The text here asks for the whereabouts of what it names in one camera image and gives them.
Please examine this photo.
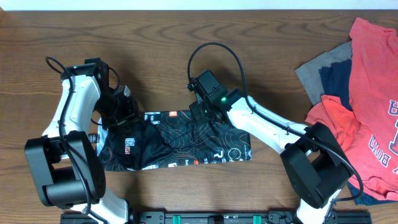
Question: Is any black orange-patterned jersey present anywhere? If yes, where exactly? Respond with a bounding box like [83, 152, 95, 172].
[89, 111, 252, 172]

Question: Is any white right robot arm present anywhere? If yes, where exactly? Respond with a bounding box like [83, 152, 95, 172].
[190, 86, 356, 223]

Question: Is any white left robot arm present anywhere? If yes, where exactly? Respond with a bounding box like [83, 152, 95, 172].
[24, 58, 141, 223]

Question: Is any red printed t-shirt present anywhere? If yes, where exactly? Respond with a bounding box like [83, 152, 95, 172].
[306, 17, 397, 201]

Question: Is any grey t-shirt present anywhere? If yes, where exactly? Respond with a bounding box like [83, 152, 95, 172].
[295, 41, 352, 105]

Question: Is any navy blue t-shirt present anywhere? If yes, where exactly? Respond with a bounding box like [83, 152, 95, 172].
[318, 59, 352, 111]

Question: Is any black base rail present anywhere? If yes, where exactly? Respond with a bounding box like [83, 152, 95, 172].
[60, 203, 373, 224]

